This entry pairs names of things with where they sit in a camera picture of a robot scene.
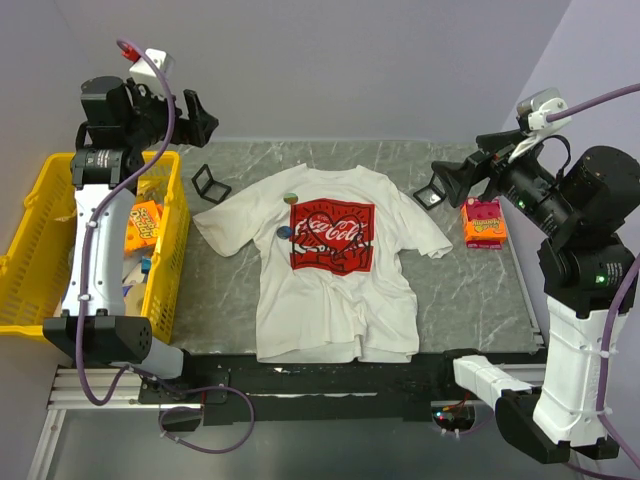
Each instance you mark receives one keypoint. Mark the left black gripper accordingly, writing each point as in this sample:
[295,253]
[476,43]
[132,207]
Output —
[196,129]

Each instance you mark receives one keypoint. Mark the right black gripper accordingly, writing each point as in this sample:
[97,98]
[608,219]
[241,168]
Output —
[508,147]

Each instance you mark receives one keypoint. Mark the green round brooch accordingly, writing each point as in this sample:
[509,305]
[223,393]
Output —
[290,198]

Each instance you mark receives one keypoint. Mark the white Coca-Cola t-shirt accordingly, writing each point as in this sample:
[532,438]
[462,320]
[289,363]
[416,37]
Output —
[334,292]

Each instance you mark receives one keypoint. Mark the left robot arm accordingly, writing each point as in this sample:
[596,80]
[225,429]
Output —
[123,118]

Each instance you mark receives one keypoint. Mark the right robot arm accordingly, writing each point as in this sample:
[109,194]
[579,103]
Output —
[590,280]

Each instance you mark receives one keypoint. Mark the black folding mirror right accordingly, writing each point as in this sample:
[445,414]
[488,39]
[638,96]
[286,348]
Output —
[431,195]

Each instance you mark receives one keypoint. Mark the black folding mirror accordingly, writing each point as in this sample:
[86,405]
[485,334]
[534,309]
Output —
[431,195]
[208,188]

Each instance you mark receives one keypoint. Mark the black folding mirror left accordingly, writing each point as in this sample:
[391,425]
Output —
[208,188]

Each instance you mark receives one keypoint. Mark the pink orange sponge box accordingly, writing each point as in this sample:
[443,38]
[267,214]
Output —
[483,224]

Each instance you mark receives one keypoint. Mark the orange Scrub Daddy box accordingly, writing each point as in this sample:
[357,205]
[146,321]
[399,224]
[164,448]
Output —
[143,226]

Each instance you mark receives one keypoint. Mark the yellow plastic basket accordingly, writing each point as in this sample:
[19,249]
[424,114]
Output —
[35,271]

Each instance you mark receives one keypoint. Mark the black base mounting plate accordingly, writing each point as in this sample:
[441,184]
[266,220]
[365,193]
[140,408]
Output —
[233,388]

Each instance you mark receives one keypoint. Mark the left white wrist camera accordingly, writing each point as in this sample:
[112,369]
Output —
[144,71]

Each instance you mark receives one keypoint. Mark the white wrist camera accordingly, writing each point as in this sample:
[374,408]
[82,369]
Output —
[144,71]
[532,111]

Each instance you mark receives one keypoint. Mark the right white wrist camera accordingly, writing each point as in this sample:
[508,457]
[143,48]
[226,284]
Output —
[532,111]

